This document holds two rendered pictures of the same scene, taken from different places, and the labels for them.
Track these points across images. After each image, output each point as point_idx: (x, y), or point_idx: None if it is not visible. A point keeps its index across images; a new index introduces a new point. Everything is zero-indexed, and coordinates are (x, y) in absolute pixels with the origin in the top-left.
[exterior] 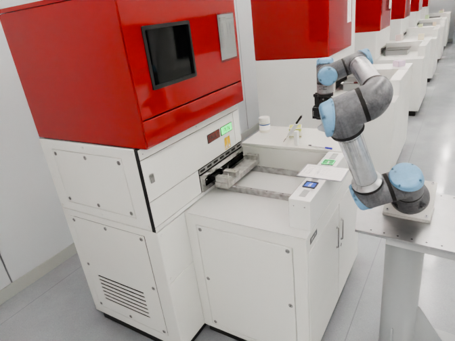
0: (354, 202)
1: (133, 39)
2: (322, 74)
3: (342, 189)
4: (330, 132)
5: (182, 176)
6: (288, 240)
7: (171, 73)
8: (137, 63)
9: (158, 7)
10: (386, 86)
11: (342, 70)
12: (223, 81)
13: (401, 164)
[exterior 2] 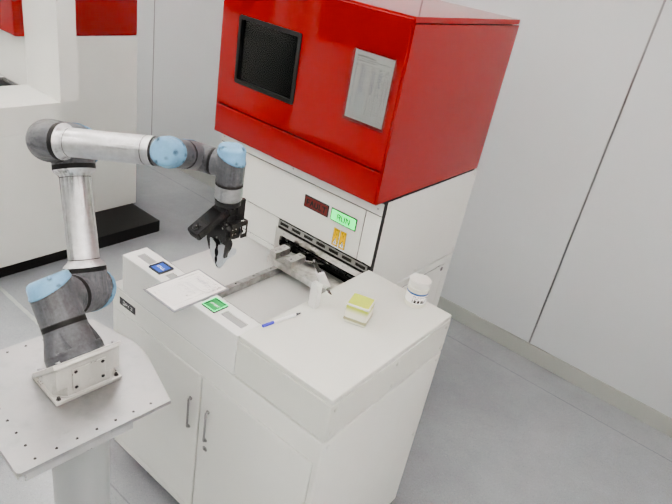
0: (271, 478)
1: (229, 22)
2: None
3: (219, 376)
4: None
5: (257, 201)
6: None
7: (262, 80)
8: (227, 46)
9: (266, 3)
10: (32, 127)
11: None
12: (338, 145)
13: (59, 271)
